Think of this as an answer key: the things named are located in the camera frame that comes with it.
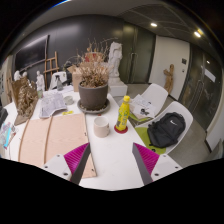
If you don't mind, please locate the printed newspaper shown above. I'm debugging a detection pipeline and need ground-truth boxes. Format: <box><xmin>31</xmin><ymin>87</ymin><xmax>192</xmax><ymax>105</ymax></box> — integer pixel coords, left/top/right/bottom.
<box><xmin>38</xmin><ymin>91</ymin><xmax>68</xmax><ymax>119</ymax></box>

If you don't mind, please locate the flat round red coaster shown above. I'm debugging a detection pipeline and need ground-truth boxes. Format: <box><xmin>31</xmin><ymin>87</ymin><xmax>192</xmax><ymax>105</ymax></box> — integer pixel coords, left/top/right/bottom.
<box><xmin>113</xmin><ymin>124</ymin><xmax>129</xmax><ymax>135</ymax></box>

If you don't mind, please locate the thin plywood board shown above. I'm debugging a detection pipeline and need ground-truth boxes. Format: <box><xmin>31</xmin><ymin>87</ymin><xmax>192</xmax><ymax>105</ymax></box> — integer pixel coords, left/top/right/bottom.
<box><xmin>43</xmin><ymin>113</ymin><xmax>98</xmax><ymax>179</ymax></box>
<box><xmin>17</xmin><ymin>116</ymin><xmax>54</xmax><ymax>168</ymax></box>

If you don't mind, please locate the brown cardboard box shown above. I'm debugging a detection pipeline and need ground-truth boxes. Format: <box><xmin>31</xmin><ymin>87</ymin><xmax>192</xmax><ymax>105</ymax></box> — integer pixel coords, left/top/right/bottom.
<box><xmin>68</xmin><ymin>64</ymin><xmax>84</xmax><ymax>93</ymax></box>

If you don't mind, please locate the small white tape roll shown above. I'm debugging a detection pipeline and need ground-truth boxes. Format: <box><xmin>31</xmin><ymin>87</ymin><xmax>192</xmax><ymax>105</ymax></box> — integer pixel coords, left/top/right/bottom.
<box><xmin>63</xmin><ymin>95</ymin><xmax>75</xmax><ymax>106</ymax></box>

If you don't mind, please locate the black flat box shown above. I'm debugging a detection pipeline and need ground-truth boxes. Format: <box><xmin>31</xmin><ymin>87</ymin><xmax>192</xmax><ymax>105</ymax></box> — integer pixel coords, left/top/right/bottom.
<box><xmin>0</xmin><ymin>107</ymin><xmax>9</xmax><ymax>128</ymax></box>

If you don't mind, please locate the tall white plaster statue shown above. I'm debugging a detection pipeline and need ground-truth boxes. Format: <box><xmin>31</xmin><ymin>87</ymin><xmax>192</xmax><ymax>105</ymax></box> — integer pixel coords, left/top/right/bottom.
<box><xmin>107</xmin><ymin>41</ymin><xmax>129</xmax><ymax>98</ymax></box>

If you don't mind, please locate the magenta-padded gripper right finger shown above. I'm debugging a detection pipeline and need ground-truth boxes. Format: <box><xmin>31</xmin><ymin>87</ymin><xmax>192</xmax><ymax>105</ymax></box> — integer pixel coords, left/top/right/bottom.
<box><xmin>131</xmin><ymin>142</ymin><xmax>184</xmax><ymax>186</ymax></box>

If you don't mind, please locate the white shell chair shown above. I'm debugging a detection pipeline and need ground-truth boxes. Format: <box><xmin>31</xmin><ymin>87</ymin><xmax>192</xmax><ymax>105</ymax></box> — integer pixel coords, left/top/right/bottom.
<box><xmin>134</xmin><ymin>100</ymin><xmax>194</xmax><ymax>156</ymax></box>
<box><xmin>118</xmin><ymin>83</ymin><xmax>169</xmax><ymax>123</ymax></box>
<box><xmin>49</xmin><ymin>70</ymin><xmax>69</xmax><ymax>90</ymax></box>

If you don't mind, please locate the black backpack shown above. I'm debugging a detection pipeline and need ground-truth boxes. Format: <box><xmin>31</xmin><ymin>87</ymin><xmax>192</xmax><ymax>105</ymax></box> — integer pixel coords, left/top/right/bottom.
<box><xmin>146</xmin><ymin>111</ymin><xmax>187</xmax><ymax>149</ymax></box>

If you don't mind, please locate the black wall board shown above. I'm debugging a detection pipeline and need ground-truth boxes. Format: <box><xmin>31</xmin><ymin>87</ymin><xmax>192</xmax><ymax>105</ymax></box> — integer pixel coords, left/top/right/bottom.
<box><xmin>13</xmin><ymin>34</ymin><xmax>50</xmax><ymax>72</ymax></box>

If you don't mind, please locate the grey spray bottle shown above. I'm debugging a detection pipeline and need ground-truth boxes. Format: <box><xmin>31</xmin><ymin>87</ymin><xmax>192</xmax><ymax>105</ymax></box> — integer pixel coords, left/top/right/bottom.
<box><xmin>54</xmin><ymin>74</ymin><xmax>64</xmax><ymax>92</ymax></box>

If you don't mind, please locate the grey round pot saucer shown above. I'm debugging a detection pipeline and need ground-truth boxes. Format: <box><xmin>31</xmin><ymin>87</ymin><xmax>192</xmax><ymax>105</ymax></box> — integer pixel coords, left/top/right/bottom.
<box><xmin>76</xmin><ymin>98</ymin><xmax>111</xmax><ymax>115</ymax></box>

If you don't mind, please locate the wooden easel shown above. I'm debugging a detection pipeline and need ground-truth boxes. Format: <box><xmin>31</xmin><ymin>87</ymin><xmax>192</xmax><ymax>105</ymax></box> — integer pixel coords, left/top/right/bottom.
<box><xmin>43</xmin><ymin>50</ymin><xmax>61</xmax><ymax>89</ymax></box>

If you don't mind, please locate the yellow drink bottle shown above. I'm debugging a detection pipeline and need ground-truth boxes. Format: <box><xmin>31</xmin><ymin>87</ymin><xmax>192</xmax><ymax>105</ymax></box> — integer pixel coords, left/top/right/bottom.
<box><xmin>115</xmin><ymin>95</ymin><xmax>131</xmax><ymax>132</ymax></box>

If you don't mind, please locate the colourful printed book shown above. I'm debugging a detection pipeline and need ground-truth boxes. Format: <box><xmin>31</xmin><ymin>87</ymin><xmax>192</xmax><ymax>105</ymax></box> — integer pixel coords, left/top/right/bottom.
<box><xmin>0</xmin><ymin>121</ymin><xmax>18</xmax><ymax>149</ymax></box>

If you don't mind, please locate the beige paper cup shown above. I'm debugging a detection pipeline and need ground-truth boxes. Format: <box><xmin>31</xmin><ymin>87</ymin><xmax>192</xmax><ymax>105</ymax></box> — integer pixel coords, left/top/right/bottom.
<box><xmin>92</xmin><ymin>115</ymin><xmax>111</xmax><ymax>139</ymax></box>

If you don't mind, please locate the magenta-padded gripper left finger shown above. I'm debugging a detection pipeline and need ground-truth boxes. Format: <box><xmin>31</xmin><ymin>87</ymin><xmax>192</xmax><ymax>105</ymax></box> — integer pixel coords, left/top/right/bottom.
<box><xmin>42</xmin><ymin>142</ymin><xmax>92</xmax><ymax>186</ymax></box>

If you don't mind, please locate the small white plaster figurine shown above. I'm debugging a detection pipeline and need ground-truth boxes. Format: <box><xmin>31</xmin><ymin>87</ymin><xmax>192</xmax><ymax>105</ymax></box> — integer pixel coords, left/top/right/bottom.
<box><xmin>35</xmin><ymin>70</ymin><xmax>46</xmax><ymax>93</ymax></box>

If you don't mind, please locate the wooden figure sculpture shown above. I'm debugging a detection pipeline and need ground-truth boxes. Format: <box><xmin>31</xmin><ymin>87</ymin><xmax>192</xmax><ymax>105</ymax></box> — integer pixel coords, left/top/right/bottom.
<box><xmin>162</xmin><ymin>63</ymin><xmax>176</xmax><ymax>95</ymax></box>

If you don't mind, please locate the grey pot with dried plant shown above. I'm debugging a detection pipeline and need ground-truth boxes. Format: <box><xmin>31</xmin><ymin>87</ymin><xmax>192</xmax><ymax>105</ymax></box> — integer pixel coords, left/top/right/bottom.
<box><xmin>77</xmin><ymin>38</ymin><xmax>112</xmax><ymax>112</ymax></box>

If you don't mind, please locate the stack of papers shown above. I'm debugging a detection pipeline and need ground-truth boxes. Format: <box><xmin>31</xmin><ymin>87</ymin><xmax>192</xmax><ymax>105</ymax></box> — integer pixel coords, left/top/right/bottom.
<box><xmin>128</xmin><ymin>94</ymin><xmax>157</xmax><ymax>120</ymax></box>

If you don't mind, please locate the green seat cushion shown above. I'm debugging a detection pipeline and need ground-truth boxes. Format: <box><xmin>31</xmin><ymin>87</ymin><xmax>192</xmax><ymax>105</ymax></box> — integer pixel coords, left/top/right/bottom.
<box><xmin>134</xmin><ymin>126</ymin><xmax>167</xmax><ymax>156</ymax></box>

